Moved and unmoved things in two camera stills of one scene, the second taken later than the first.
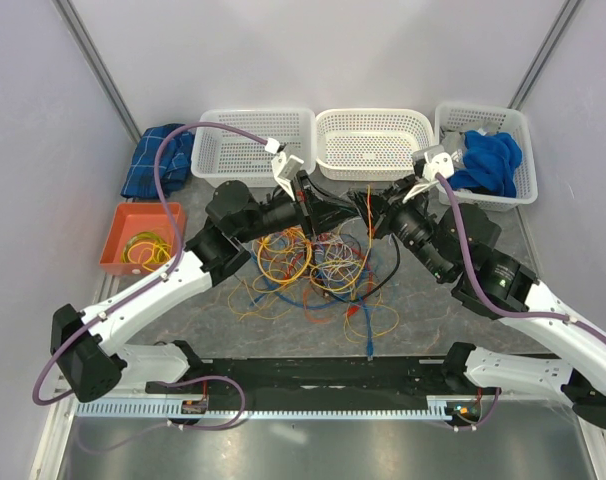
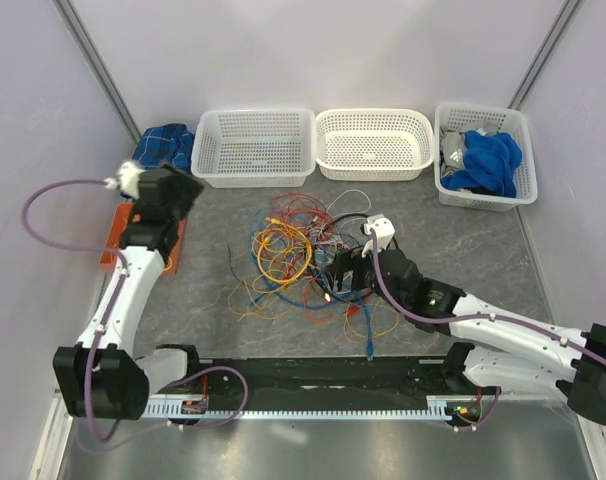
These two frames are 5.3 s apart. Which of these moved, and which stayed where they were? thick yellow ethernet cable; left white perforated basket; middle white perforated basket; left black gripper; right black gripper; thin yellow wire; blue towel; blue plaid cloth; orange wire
Moved: right black gripper; left black gripper; thick yellow ethernet cable
Stayed: blue plaid cloth; left white perforated basket; middle white perforated basket; thin yellow wire; blue towel; orange wire
